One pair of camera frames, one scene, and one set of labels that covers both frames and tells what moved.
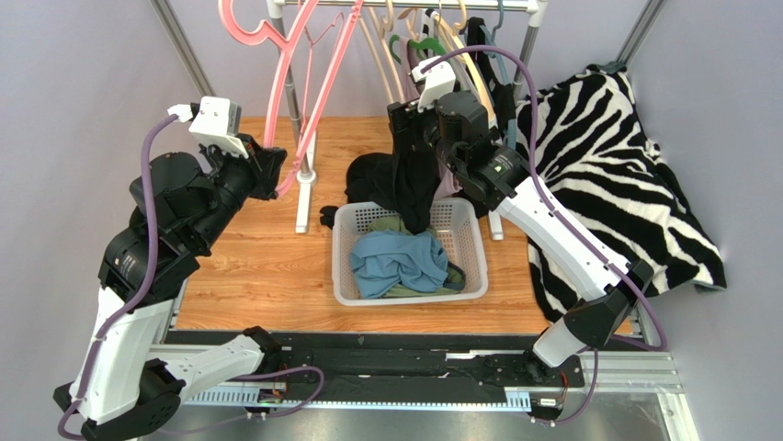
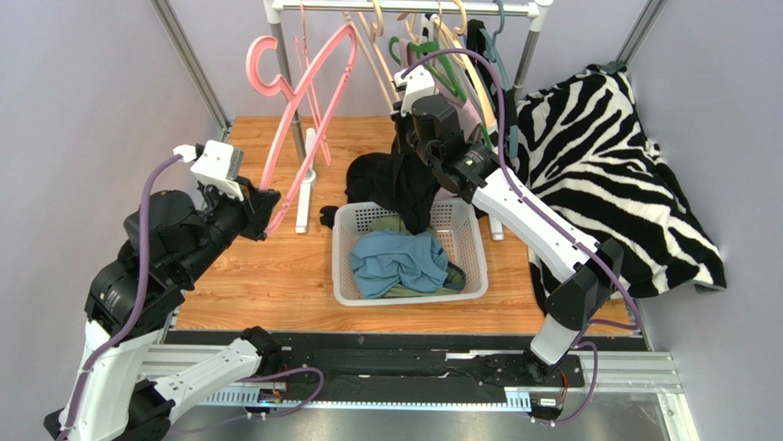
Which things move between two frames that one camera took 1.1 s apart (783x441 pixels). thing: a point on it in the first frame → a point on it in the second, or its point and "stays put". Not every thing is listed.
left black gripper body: x=265 y=186 → x=255 y=225
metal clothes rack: x=305 y=177 stays put
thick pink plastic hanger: x=241 y=38 → x=351 y=30
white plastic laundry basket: x=456 y=221 stays put
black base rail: x=408 y=362 stays put
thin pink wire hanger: x=310 y=56 → x=319 y=108
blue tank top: x=380 y=260 stays put
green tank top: x=456 y=276 stays put
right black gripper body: x=406 y=122 stays put
